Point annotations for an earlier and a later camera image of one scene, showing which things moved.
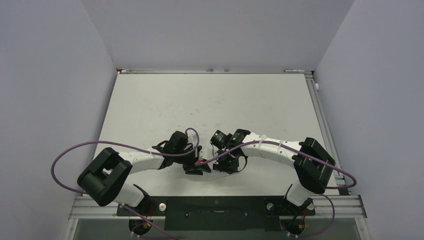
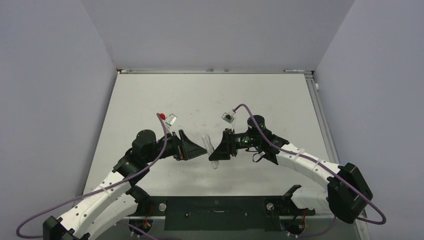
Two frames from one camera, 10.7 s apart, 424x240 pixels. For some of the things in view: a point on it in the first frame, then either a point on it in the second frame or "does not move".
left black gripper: [197, 170] → [183, 148]
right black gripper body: [227, 161] → [239, 140]
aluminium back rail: [132, 71] does not move
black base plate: [216, 213] does not move
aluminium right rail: [351, 203] does not move
